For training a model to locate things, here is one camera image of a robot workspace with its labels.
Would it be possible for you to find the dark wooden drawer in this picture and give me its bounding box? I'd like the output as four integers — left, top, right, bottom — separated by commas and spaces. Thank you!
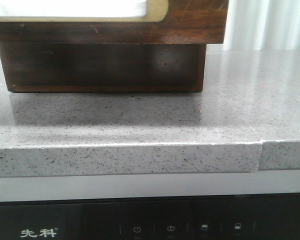
0, 42, 200, 87
0, 0, 229, 44

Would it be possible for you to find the white drawer pull handle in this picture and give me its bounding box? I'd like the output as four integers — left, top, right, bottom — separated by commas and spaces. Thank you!
0, 0, 147, 18

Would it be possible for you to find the black built-in appliance panel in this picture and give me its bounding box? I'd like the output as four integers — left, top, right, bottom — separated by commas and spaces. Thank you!
0, 193, 300, 240

